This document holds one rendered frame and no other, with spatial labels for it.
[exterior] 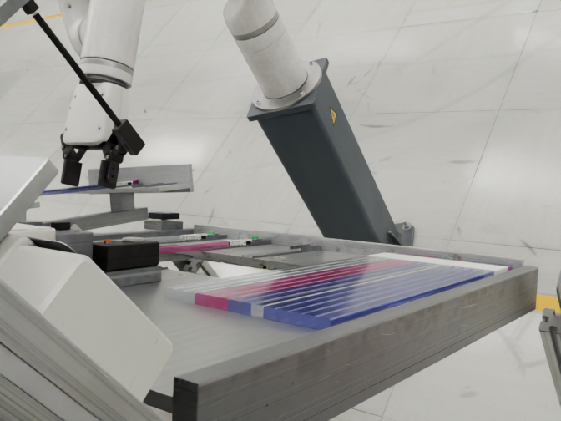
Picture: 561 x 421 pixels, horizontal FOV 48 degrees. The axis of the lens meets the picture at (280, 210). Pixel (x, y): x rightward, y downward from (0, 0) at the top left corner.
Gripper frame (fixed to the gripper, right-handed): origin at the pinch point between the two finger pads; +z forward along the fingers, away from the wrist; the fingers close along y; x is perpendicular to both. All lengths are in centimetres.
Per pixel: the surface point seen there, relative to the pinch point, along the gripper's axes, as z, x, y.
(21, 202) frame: 8, -47, 59
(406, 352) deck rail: 15, -8, 60
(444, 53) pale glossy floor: -87, 180, -21
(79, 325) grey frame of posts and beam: 12, -47, 64
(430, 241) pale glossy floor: -4, 126, 5
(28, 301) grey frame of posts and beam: 11, -49, 63
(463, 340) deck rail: 14, 6, 60
